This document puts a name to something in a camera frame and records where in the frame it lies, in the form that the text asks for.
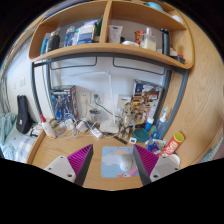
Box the white mug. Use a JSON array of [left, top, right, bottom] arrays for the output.
[[168, 153, 182, 168]]

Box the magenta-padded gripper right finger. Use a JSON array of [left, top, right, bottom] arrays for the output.
[[133, 143, 181, 187]]

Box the white desk lamp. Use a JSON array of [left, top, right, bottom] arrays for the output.
[[59, 69, 120, 135]]

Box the teal blanket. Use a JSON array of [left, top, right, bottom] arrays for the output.
[[0, 112, 18, 148]]

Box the teal round tin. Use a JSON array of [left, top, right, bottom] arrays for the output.
[[132, 128, 150, 143]]

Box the pale checked bed sheet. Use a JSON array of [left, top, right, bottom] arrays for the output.
[[13, 133, 38, 164]]

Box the tangle of white cables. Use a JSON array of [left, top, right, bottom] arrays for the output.
[[49, 113, 104, 141]]

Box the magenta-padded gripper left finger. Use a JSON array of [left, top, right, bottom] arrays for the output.
[[43, 143, 94, 187]]

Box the clear glass jar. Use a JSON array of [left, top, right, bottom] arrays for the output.
[[89, 109, 102, 125]]

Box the wooden shelf unit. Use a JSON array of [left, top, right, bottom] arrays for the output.
[[28, 0, 195, 70]]

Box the dark cable green plug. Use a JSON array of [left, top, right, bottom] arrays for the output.
[[93, 94, 116, 118]]

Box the white pump bottle red cap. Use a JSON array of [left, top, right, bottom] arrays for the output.
[[39, 114, 57, 140]]

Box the pastel printed mouse pad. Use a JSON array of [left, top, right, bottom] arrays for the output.
[[100, 145, 140, 179]]

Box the robot model kit box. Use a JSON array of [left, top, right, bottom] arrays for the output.
[[49, 85, 79, 123]]

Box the blue tissue packet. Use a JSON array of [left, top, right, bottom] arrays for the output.
[[145, 138, 164, 155]]

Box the red yellow chips can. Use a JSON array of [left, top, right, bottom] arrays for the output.
[[159, 131, 185, 157]]

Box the colourful printed box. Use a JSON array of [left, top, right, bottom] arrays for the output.
[[132, 79, 164, 124]]

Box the brown tree figure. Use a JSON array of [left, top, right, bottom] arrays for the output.
[[121, 102, 136, 135]]

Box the black ruler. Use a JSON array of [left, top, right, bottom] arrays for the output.
[[106, 133, 129, 145]]

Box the blue spray bottle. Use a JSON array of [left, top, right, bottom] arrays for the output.
[[151, 107, 170, 140]]

